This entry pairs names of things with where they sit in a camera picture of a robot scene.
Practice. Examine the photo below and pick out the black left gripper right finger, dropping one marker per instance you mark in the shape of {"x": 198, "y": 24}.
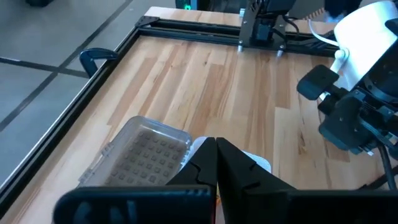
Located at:
{"x": 248, "y": 202}

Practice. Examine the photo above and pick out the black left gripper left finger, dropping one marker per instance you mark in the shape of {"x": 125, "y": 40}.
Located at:
{"x": 186, "y": 205}

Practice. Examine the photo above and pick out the clear plastic supply box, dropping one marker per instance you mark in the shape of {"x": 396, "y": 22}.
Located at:
{"x": 146, "y": 152}

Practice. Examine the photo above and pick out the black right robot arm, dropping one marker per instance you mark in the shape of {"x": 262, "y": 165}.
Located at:
{"x": 264, "y": 28}

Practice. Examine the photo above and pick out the white cylindrical device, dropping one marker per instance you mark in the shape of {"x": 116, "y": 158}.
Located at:
{"x": 357, "y": 34}

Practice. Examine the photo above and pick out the black aluminium table frame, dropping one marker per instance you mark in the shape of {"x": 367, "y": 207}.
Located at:
{"x": 192, "y": 31}

